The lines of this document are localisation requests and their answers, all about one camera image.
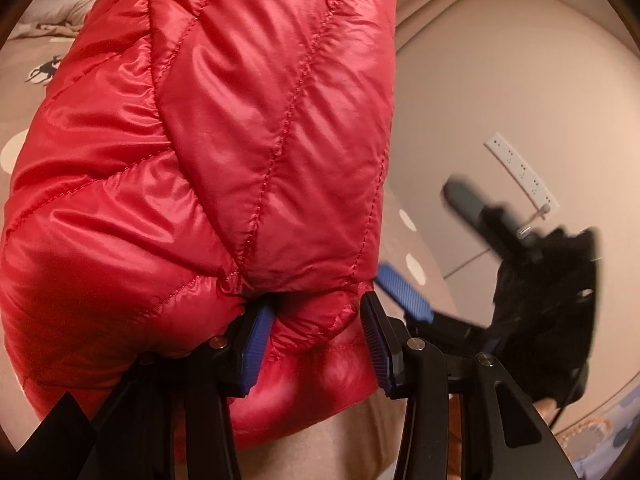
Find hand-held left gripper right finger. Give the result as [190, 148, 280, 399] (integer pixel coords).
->
[360, 291, 576, 480]

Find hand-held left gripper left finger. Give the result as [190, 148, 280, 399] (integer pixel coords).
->
[90, 302, 277, 480]

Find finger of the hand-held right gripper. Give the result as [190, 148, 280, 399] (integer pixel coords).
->
[375, 261, 496, 356]
[441, 174, 543, 266]

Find pink-red hooded down jacket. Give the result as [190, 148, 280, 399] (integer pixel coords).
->
[0, 0, 398, 453]

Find patterned floor mat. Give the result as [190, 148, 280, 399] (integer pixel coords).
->
[550, 395, 638, 480]

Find pink curtain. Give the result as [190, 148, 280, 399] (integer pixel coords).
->
[392, 0, 508, 53]

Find brown polka dot bedspread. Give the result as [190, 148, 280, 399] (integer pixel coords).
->
[0, 0, 458, 391]

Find grey duvet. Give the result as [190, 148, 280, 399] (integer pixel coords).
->
[10, 0, 98, 41]

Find white wall socket strip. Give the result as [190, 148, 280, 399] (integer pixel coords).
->
[483, 132, 560, 217]

